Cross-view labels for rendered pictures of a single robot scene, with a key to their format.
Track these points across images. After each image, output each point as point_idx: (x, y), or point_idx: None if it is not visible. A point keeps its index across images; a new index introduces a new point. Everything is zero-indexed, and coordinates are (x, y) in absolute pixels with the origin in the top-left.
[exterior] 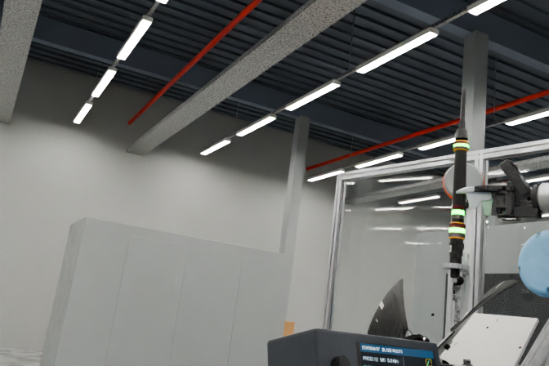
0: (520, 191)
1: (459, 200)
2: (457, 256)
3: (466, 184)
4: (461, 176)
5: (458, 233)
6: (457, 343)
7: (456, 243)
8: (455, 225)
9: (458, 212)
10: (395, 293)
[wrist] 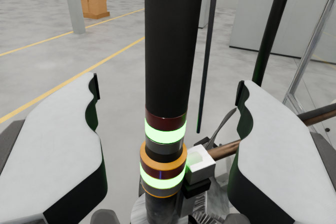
0: None
1: (148, 96)
2: (148, 214)
3: (211, 14)
4: None
5: (143, 181)
6: None
7: (146, 192)
8: (140, 158)
9: (147, 132)
10: (221, 123)
